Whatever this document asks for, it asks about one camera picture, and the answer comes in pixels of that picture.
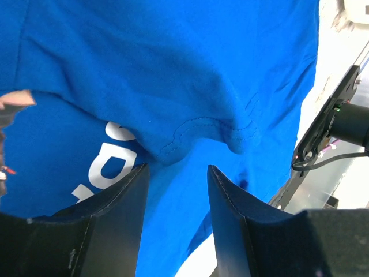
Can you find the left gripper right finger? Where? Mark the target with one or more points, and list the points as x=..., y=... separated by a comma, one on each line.
x=252, y=238

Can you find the white plastic laundry basket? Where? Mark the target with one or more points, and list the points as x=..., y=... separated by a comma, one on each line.
x=357, y=11

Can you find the blue printed t shirt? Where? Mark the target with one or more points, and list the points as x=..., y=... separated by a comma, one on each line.
x=91, y=89

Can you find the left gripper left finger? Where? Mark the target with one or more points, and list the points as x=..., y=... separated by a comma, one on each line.
x=99, y=236

